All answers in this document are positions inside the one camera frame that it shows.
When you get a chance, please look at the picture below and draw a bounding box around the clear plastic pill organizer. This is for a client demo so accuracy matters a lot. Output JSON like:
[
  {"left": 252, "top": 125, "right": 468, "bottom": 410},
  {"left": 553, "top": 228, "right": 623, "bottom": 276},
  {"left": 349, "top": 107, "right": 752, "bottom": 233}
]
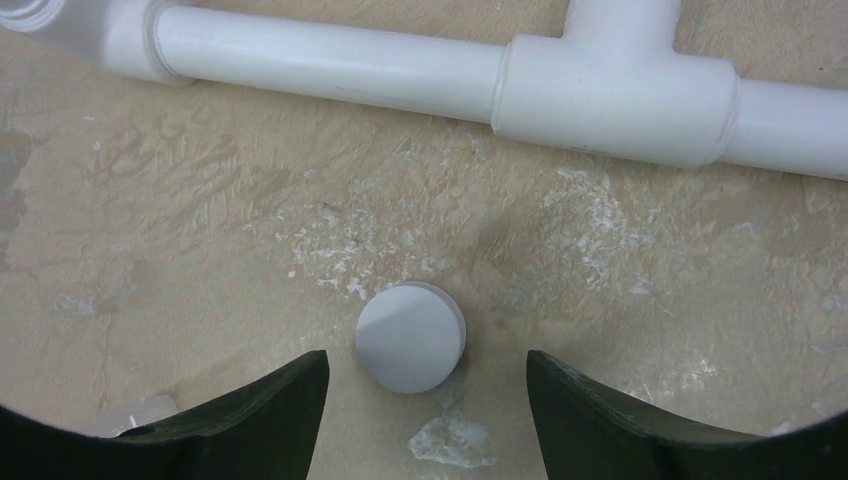
[{"left": 81, "top": 395, "right": 179, "bottom": 438}]

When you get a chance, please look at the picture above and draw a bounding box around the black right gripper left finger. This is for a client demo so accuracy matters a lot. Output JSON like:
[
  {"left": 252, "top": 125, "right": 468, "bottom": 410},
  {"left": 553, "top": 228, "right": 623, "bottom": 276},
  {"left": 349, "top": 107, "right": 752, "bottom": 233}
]
[{"left": 1, "top": 350, "right": 330, "bottom": 479}]

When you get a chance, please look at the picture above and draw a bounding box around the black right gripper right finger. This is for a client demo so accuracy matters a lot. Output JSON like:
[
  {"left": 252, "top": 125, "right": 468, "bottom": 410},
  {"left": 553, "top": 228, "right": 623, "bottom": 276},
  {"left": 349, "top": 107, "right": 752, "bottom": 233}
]
[{"left": 526, "top": 350, "right": 847, "bottom": 479}]

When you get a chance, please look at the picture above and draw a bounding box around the white PVC pipe frame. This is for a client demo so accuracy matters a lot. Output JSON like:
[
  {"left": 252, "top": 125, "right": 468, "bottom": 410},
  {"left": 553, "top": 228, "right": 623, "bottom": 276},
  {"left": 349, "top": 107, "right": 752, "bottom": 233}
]
[{"left": 1, "top": 1, "right": 847, "bottom": 180}]

